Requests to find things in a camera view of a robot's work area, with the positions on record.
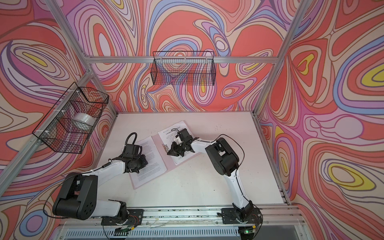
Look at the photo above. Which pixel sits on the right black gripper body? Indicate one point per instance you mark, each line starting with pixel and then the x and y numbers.
pixel 184 144

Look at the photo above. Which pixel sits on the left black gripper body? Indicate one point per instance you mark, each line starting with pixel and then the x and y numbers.
pixel 139 162

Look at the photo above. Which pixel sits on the pink file folder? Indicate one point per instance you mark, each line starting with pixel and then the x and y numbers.
pixel 167 160

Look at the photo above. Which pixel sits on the printed english text sheet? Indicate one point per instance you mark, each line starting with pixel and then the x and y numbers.
pixel 155 167

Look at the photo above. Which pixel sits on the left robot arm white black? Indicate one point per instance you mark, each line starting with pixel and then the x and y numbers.
pixel 78 195

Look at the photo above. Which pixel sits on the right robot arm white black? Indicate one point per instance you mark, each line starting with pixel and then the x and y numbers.
pixel 226 162

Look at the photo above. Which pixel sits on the metal folder clip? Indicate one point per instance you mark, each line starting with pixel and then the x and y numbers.
pixel 165 148

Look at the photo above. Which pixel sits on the white tape roll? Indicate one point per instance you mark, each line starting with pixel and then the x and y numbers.
pixel 83 121

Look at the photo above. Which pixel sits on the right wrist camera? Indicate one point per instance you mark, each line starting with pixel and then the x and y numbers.
pixel 179 140

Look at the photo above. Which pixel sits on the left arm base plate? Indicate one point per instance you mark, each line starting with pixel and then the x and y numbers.
pixel 131 217

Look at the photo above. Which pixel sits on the black wire basket left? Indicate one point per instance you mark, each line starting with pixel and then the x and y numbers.
pixel 58 133

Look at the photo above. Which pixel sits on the black wire basket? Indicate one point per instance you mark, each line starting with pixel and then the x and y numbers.
pixel 183 68
pixel 58 133

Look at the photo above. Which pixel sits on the black wire basket back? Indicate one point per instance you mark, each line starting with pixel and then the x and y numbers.
pixel 183 68

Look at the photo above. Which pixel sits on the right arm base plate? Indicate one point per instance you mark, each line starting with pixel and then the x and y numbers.
pixel 230 217

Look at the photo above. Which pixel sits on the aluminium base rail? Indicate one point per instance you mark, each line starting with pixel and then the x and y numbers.
pixel 280 222

